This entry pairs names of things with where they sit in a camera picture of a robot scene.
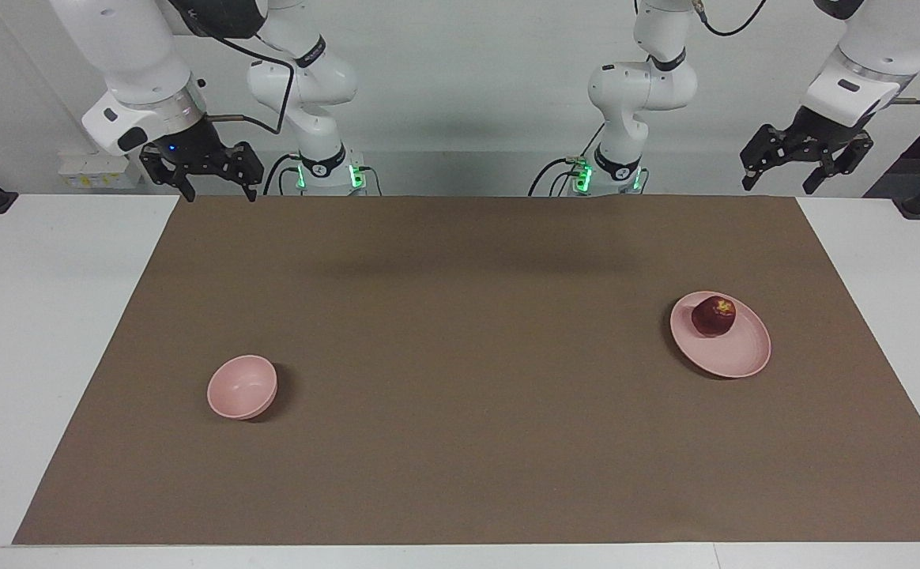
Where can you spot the pink plate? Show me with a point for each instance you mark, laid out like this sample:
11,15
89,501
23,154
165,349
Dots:
733,352

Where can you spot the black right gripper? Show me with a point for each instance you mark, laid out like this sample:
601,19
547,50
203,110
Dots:
191,146

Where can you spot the brown table mat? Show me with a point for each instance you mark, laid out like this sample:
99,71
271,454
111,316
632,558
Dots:
468,379

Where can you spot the red apple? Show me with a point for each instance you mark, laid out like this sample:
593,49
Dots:
714,316

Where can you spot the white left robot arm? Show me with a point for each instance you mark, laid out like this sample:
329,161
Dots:
642,87

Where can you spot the pink bowl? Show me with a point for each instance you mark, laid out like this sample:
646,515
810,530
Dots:
240,387

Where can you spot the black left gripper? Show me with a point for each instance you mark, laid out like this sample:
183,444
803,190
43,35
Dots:
820,130

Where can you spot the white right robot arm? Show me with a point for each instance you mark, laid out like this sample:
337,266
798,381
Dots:
136,47

